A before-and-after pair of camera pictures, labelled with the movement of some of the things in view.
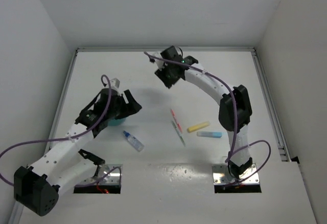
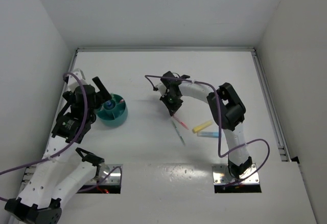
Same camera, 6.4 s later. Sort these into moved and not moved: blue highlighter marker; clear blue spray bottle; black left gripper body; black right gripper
Moved: black left gripper body; black right gripper; clear blue spray bottle
Not moved: blue highlighter marker
